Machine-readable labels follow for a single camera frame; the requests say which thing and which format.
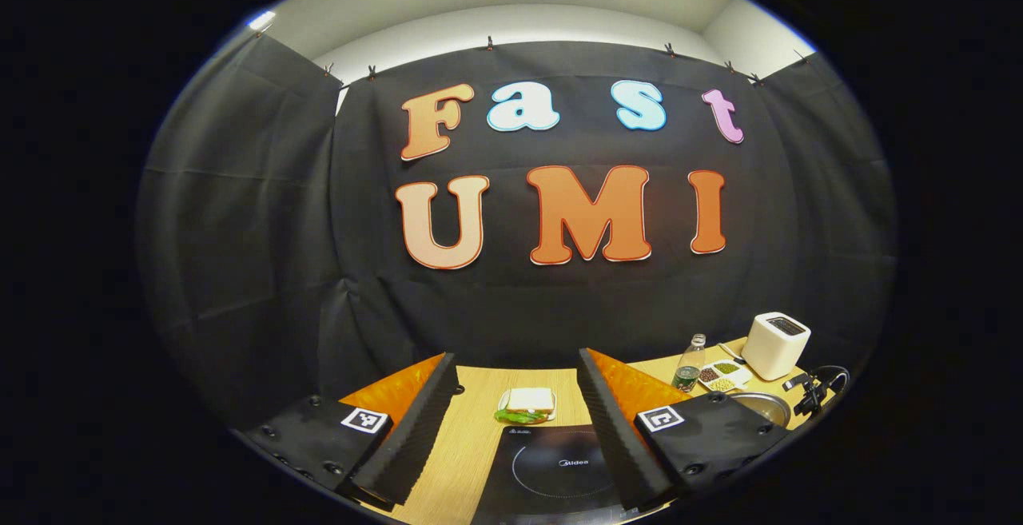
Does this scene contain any sandwich with lettuce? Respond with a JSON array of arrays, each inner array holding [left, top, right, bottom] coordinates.
[[496, 387, 556, 424]]

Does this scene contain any stainless steel pot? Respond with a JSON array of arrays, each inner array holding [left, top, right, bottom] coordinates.
[[731, 364, 850, 430]]

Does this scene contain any black induction cooktop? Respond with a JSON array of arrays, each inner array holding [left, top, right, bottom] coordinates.
[[472, 424, 640, 525]]

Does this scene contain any white divided bean dish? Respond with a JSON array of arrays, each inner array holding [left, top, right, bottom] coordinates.
[[698, 359, 754, 394]]

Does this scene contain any small white plate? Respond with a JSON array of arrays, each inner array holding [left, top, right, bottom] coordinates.
[[496, 388, 559, 426]]

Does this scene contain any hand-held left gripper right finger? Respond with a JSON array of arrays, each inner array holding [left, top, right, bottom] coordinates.
[[577, 348, 794, 512]]

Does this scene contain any clear plastic water bottle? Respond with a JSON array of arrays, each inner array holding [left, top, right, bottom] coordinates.
[[671, 333, 707, 394]]

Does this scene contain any row of black clips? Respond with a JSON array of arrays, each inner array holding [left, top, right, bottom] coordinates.
[[254, 26, 808, 85]]

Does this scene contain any white toaster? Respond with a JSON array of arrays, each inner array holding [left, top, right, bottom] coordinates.
[[742, 312, 812, 382]]

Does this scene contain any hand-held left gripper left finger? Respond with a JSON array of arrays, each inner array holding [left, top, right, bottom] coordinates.
[[238, 352, 464, 512]]

